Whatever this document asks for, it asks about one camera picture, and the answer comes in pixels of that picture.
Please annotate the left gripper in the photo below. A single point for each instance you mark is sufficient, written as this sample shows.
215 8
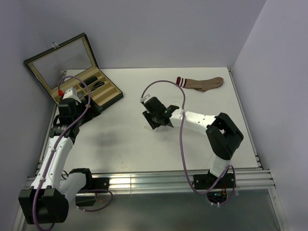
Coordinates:
94 110

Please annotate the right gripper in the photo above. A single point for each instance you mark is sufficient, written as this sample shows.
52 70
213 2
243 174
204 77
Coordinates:
147 116

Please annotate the white sock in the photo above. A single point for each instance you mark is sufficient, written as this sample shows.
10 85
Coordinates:
152 129

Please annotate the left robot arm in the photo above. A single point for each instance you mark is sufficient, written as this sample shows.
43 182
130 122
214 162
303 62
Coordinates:
47 199

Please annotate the black rolled sock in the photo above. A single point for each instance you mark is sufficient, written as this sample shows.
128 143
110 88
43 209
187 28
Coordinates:
90 80

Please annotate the striped rolled sock right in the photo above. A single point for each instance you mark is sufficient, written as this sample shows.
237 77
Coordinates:
97 85

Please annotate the black compartment storage box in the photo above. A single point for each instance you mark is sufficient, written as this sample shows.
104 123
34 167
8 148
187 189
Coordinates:
67 65

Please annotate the tan sock with red cuff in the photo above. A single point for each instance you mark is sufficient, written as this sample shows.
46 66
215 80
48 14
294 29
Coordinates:
199 85

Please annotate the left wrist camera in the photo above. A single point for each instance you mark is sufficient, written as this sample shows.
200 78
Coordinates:
71 93

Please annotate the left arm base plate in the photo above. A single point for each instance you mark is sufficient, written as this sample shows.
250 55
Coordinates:
95 185

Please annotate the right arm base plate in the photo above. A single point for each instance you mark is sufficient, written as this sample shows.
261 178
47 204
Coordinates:
205 181

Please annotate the aluminium frame rail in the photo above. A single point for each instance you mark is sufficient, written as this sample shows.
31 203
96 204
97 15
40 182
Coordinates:
175 181

